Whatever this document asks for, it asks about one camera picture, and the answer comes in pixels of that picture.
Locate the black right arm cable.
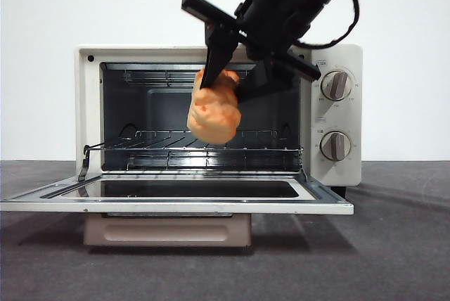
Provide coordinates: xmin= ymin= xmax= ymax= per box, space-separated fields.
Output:
xmin=298 ymin=0 xmax=362 ymax=49

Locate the metal wire oven rack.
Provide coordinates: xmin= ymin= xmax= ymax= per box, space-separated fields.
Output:
xmin=101 ymin=130 xmax=304 ymax=172

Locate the glass oven door beige handle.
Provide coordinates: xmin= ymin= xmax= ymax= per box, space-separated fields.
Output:
xmin=0 ymin=171 xmax=355 ymax=248

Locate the cream timer knob beige grip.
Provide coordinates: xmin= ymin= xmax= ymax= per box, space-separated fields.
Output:
xmin=321 ymin=130 xmax=352 ymax=161

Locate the orange-brown bread roll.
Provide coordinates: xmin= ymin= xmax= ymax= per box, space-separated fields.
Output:
xmin=186 ymin=68 xmax=242 ymax=146

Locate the cream temperature knob beige grip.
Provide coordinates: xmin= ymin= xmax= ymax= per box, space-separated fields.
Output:
xmin=320 ymin=70 xmax=354 ymax=101

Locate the cream Toshiba toaster oven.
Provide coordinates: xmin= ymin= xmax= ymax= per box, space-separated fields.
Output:
xmin=74 ymin=44 xmax=364 ymax=198

